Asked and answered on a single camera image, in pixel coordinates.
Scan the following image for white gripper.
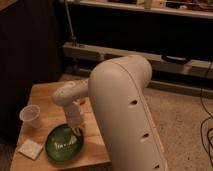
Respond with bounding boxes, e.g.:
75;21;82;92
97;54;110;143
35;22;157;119
64;102;84;136

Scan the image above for green ceramic bowl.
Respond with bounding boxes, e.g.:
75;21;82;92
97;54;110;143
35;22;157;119
44;124;84;163

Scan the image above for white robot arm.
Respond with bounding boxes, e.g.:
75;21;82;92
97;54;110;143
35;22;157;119
52;55;168;171

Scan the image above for wooden table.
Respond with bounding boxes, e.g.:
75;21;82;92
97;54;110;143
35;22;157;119
10;82;112;171

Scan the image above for clear plastic cup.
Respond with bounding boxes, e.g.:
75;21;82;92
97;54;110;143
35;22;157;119
19;105;41;128

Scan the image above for white lower shelf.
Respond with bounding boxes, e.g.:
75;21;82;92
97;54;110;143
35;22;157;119
63;42;210;77

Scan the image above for white shelf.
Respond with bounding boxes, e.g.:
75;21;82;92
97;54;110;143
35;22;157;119
58;0;213;19
63;42;210;77

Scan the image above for metal shelf pole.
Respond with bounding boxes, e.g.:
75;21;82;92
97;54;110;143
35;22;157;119
64;0;77;46

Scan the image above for white upper shelf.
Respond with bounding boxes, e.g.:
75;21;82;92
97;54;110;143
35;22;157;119
58;0;213;19

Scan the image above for black handle object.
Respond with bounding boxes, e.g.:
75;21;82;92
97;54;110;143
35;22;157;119
161;55;191;65

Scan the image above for black cable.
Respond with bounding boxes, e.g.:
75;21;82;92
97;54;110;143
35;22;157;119
198;61;213;158

